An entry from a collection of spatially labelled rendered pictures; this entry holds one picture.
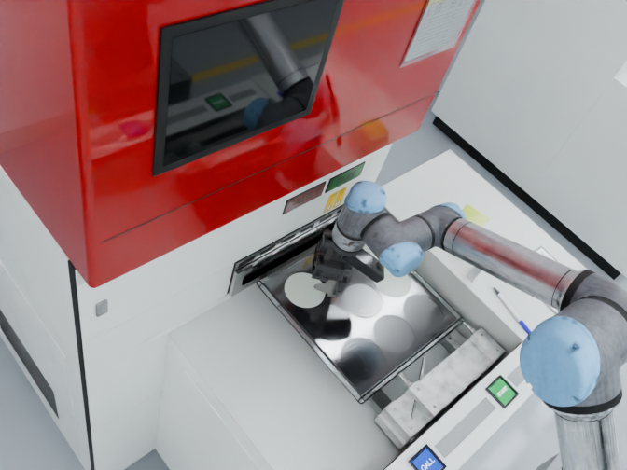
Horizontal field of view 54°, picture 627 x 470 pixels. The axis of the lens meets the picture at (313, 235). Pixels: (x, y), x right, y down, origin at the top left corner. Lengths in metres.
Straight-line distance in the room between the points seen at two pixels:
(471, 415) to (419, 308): 0.30
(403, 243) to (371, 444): 0.48
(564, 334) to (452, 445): 0.47
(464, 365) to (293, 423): 0.43
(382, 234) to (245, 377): 0.47
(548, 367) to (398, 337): 0.57
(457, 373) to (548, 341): 0.58
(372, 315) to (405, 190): 0.38
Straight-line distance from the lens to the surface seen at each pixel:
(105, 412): 1.63
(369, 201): 1.19
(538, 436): 2.68
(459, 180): 1.81
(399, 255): 1.17
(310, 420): 1.42
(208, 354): 1.44
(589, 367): 0.96
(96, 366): 1.39
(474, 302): 1.58
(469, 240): 1.21
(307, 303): 1.46
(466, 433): 1.38
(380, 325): 1.48
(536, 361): 0.99
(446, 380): 1.50
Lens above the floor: 2.10
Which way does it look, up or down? 49 degrees down
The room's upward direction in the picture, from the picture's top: 21 degrees clockwise
